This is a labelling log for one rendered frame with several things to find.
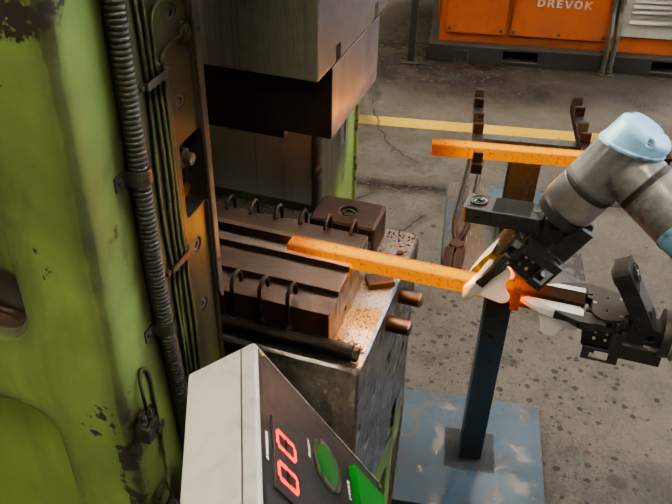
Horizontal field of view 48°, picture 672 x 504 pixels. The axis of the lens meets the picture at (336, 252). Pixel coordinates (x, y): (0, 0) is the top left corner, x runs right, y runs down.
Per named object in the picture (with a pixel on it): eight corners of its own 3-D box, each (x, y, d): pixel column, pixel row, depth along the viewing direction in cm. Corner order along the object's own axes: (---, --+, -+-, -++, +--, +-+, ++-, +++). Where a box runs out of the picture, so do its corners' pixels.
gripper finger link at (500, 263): (482, 293, 108) (521, 252, 103) (473, 287, 108) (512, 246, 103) (484, 277, 112) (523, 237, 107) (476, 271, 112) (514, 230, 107)
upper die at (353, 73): (376, 79, 109) (380, 14, 103) (331, 139, 94) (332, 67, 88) (123, 40, 120) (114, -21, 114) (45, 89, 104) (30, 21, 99)
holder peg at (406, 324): (412, 329, 127) (413, 317, 126) (408, 339, 125) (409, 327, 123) (389, 323, 128) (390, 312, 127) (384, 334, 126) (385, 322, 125)
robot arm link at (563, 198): (562, 184, 96) (568, 155, 102) (539, 207, 99) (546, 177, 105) (609, 218, 97) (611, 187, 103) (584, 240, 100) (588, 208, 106)
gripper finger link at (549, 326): (514, 334, 113) (577, 346, 111) (520, 304, 109) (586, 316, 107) (516, 321, 115) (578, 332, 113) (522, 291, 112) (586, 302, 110)
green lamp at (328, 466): (348, 465, 79) (349, 438, 76) (333, 501, 75) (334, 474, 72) (320, 457, 79) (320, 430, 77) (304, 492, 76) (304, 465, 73)
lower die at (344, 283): (366, 272, 130) (368, 231, 125) (328, 347, 115) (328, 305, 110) (151, 224, 141) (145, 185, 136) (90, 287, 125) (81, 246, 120)
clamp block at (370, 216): (385, 234, 139) (387, 205, 136) (372, 260, 133) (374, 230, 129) (324, 221, 142) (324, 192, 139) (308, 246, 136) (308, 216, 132)
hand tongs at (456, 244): (472, 141, 202) (473, 137, 201) (488, 143, 201) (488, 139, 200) (439, 272, 155) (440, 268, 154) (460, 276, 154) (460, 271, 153)
